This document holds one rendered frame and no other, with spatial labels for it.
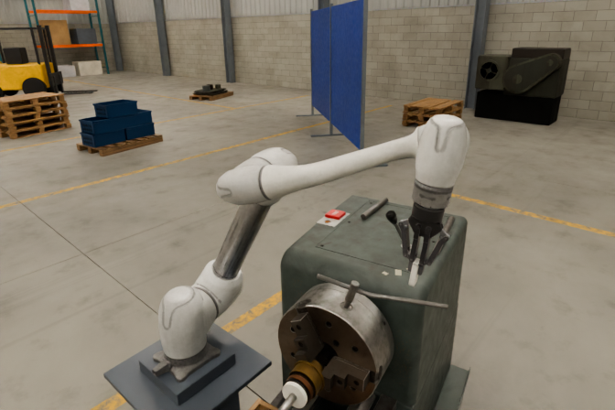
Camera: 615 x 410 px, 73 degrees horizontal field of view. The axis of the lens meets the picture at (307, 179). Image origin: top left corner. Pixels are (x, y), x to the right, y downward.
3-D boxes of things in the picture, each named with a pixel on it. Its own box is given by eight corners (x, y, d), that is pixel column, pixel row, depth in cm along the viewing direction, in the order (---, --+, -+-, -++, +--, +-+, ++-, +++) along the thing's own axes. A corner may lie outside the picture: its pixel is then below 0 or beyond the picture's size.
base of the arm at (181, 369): (141, 364, 151) (139, 352, 150) (193, 332, 167) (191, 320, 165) (169, 391, 140) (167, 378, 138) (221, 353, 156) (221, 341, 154)
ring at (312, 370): (299, 348, 112) (280, 371, 105) (329, 361, 108) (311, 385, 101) (300, 375, 116) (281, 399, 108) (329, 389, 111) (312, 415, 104)
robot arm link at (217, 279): (178, 306, 164) (212, 277, 183) (210, 331, 161) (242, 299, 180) (243, 145, 127) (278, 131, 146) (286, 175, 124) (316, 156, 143)
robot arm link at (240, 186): (252, 166, 113) (276, 153, 125) (201, 175, 122) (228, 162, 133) (265, 210, 116) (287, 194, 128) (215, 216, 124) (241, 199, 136)
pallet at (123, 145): (136, 135, 830) (131, 95, 804) (163, 141, 788) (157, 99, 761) (77, 150, 737) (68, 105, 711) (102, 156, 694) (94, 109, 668)
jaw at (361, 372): (339, 346, 116) (379, 362, 110) (339, 360, 118) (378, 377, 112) (319, 372, 107) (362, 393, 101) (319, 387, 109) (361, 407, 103)
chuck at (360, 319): (285, 342, 136) (306, 269, 122) (370, 402, 124) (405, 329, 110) (268, 361, 129) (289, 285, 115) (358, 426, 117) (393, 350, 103)
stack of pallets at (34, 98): (50, 124, 958) (43, 91, 934) (73, 127, 916) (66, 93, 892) (-11, 135, 857) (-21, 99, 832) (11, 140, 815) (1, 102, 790)
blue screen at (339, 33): (296, 116, 992) (293, 9, 913) (329, 114, 1004) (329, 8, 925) (335, 169, 609) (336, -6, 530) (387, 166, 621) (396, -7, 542)
